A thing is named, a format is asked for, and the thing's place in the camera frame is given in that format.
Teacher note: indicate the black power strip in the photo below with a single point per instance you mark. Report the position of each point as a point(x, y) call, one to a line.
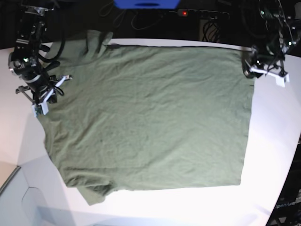
point(203, 14)

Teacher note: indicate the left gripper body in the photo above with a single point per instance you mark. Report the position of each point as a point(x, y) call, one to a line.
point(268, 62)

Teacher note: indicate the green t-shirt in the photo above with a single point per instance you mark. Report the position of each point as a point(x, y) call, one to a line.
point(147, 118)

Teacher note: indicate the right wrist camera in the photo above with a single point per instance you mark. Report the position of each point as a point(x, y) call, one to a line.
point(41, 108)

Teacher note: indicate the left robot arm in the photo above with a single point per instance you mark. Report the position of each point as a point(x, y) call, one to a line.
point(276, 34)

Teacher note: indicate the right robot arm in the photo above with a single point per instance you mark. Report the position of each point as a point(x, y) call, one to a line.
point(27, 63)

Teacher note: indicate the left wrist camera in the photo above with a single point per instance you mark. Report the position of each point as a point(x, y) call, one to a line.
point(281, 81)

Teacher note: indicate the blue box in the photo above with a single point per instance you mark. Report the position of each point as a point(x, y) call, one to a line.
point(146, 4)

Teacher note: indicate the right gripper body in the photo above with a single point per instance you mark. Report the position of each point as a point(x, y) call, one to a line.
point(37, 91)

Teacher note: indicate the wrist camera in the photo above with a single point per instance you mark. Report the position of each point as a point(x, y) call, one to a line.
point(41, 108)
point(281, 81)

